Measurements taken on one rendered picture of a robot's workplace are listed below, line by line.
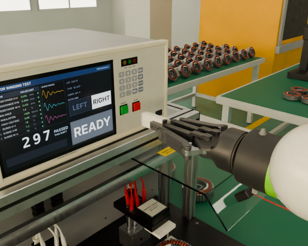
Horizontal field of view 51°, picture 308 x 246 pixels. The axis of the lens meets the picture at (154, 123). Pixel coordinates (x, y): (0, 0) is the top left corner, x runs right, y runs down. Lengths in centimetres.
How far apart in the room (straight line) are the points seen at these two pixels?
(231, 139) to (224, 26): 389
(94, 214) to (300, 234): 62
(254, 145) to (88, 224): 60
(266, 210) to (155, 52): 67
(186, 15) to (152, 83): 634
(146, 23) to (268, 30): 157
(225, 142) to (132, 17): 429
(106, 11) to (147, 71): 794
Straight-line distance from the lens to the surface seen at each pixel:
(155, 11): 458
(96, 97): 67
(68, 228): 94
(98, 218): 99
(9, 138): 60
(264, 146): 50
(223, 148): 53
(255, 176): 50
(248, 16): 422
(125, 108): 72
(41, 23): 770
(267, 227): 110
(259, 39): 416
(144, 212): 83
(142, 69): 74
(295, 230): 112
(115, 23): 873
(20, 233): 65
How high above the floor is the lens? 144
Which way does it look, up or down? 23 degrees down
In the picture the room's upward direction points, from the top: straight up
